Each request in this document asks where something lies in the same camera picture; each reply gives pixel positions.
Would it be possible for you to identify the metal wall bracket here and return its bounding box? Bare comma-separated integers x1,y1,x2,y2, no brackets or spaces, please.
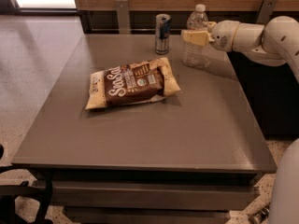
255,0,278,24
115,0,131,35

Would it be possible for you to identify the right metal wall bracket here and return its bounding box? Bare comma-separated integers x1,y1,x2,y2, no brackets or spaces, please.
255,0,278,24

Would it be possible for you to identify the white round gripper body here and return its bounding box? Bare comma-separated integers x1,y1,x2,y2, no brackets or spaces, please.
212,21,240,52

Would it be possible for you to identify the black office chair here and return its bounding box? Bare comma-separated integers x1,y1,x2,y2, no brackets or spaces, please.
0,143,54,224

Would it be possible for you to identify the silver blue redbull can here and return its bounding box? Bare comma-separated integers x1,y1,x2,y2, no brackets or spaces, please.
155,14,171,55

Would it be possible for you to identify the left metal wall bracket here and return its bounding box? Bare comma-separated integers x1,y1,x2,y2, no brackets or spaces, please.
115,0,131,35

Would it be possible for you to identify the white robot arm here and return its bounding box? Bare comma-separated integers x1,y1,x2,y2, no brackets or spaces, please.
181,16,299,224

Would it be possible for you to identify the brown seaweed snack bag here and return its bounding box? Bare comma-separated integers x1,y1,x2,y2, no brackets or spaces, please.
86,57,180,109

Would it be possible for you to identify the clear plastic water bottle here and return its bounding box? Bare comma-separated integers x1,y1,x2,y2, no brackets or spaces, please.
182,4,208,68

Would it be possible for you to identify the striped cylinder on floor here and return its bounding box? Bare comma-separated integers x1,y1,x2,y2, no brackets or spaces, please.
249,204,270,224

